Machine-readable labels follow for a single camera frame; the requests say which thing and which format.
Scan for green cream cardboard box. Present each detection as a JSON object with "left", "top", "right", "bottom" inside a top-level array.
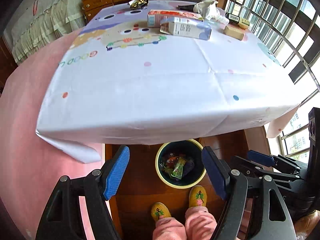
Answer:
[{"left": 226, "top": 13, "right": 250, "bottom": 29}]

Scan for white blue milk carton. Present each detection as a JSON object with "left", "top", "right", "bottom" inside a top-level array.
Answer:
[{"left": 160, "top": 22, "right": 212, "bottom": 41}]

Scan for white paper bag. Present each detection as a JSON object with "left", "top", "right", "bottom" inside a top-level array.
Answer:
[{"left": 193, "top": 0, "right": 229, "bottom": 25}]

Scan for strawberry milk carton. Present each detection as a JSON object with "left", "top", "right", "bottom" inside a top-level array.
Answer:
[{"left": 147, "top": 9, "right": 204, "bottom": 28}]

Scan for black gold snack bag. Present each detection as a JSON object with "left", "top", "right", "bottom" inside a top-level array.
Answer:
[{"left": 128, "top": 0, "right": 149, "bottom": 10}]

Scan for yellow rimmed trash bin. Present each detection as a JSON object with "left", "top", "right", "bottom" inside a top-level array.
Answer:
[{"left": 155, "top": 139, "right": 206, "bottom": 189}]

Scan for pink bed sheet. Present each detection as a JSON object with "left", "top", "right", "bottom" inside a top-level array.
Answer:
[{"left": 1, "top": 31, "right": 102, "bottom": 239}]

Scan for right pink trouser leg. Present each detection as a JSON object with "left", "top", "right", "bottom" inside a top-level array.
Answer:
[{"left": 185, "top": 206, "right": 217, "bottom": 240}]

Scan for pink trouser leg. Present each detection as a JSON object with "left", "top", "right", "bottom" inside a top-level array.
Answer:
[
  {"left": 152, "top": 217, "right": 187, "bottom": 240},
  {"left": 185, "top": 206, "right": 217, "bottom": 240}
]

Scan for green snack wrapper in bin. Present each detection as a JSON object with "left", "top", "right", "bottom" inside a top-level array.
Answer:
[{"left": 171, "top": 157, "right": 187, "bottom": 179}]

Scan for left yellow embroidered slipper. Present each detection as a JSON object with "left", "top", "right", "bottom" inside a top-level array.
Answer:
[{"left": 151, "top": 202, "right": 171, "bottom": 222}]

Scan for left pink trouser leg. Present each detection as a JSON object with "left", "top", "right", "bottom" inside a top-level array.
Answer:
[{"left": 152, "top": 217, "right": 187, "bottom": 240}]

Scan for small tan cardboard box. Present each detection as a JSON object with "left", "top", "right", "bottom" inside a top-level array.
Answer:
[{"left": 223, "top": 25, "right": 245, "bottom": 41}]

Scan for metal window security grille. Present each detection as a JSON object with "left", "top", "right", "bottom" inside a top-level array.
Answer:
[{"left": 223, "top": 0, "right": 319, "bottom": 163}]

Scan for clear crumpled plastic bag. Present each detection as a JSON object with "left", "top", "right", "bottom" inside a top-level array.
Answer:
[{"left": 204, "top": 15, "right": 229, "bottom": 29}]

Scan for cartoon printed tablecloth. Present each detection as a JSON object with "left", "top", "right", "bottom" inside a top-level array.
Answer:
[{"left": 36, "top": 1, "right": 301, "bottom": 163}]

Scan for small black card box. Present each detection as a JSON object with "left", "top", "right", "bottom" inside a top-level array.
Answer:
[{"left": 177, "top": 4, "right": 195, "bottom": 12}]

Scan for lace cloth covered furniture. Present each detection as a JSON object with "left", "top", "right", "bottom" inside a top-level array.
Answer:
[{"left": 4, "top": 0, "right": 86, "bottom": 64}]

